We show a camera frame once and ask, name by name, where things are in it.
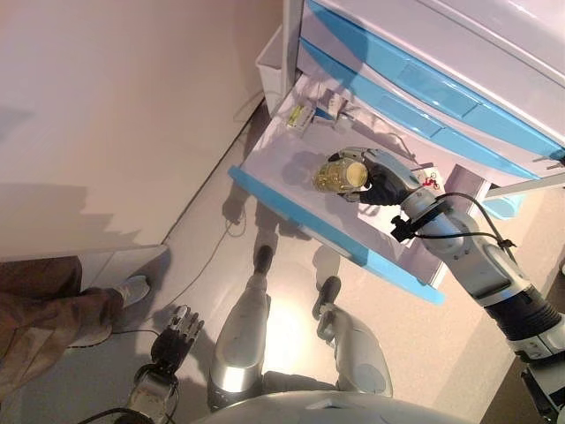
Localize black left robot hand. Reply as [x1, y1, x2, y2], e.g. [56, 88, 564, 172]
[151, 304, 205, 370]

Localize grey robot torso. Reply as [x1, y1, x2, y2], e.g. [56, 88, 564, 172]
[207, 388, 451, 424]

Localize silver right robot leg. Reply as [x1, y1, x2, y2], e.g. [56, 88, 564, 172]
[312, 276, 394, 398]

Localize green white medicine box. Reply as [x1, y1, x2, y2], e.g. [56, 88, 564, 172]
[285, 104, 315, 133]

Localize blue white cart drawer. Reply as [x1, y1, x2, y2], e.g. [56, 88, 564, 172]
[306, 0, 565, 154]
[299, 37, 542, 180]
[228, 72, 491, 306]

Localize white floor cable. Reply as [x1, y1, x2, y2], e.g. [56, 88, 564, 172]
[127, 207, 248, 335]

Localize blue-lid waste bin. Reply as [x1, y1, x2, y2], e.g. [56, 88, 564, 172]
[483, 196, 524, 220]

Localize silver left robot leg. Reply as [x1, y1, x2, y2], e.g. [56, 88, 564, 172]
[207, 245, 275, 410]

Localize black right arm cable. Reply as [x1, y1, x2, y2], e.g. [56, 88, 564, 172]
[390, 192, 517, 249]

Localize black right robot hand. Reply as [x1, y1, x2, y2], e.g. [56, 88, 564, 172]
[326, 146, 427, 208]

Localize purple white medicine box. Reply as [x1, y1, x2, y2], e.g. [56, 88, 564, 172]
[414, 165, 442, 191]

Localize brown person trousers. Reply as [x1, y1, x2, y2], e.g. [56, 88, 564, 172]
[0, 255, 124, 397]

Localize white translucent side bin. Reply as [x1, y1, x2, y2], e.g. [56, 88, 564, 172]
[254, 24, 286, 118]

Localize clear yellow capsule bottle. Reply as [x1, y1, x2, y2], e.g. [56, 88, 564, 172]
[313, 159, 370, 195]

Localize black cart keys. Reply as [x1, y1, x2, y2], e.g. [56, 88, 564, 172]
[536, 149, 565, 171]

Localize white blue medicine box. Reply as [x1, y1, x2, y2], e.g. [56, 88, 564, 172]
[313, 87, 350, 123]

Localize white person shoe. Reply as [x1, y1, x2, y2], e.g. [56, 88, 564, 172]
[68, 324, 114, 349]
[112, 276, 151, 310]

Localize silver robot leg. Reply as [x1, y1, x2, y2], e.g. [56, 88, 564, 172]
[207, 245, 275, 410]
[312, 276, 394, 398]

